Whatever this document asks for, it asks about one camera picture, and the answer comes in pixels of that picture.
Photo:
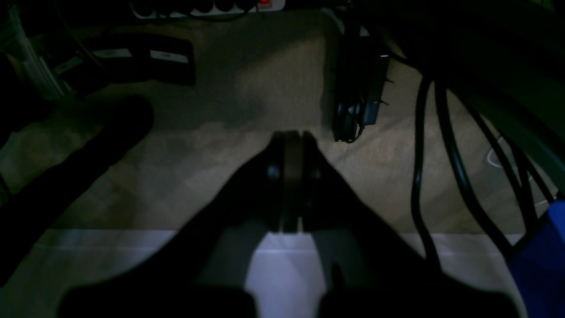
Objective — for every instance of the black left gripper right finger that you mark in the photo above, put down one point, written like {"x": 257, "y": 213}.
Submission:
{"x": 372, "y": 271}

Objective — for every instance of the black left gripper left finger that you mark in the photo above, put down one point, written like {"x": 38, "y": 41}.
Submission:
{"x": 166, "y": 284}

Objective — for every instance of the blue plastic block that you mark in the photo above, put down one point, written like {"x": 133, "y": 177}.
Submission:
{"x": 537, "y": 264}

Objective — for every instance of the black flat boxes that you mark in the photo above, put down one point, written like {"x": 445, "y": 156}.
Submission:
{"x": 123, "y": 59}

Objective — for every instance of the white power strip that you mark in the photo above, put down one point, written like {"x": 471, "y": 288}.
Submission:
{"x": 176, "y": 9}

